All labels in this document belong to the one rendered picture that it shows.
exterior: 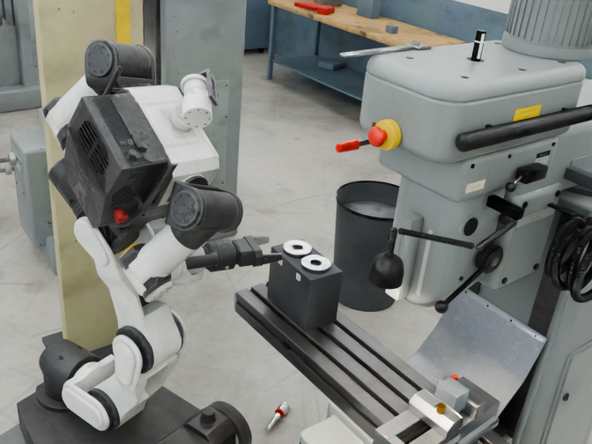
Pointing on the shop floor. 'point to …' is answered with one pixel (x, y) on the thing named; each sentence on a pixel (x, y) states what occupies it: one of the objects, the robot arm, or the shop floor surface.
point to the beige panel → (59, 28)
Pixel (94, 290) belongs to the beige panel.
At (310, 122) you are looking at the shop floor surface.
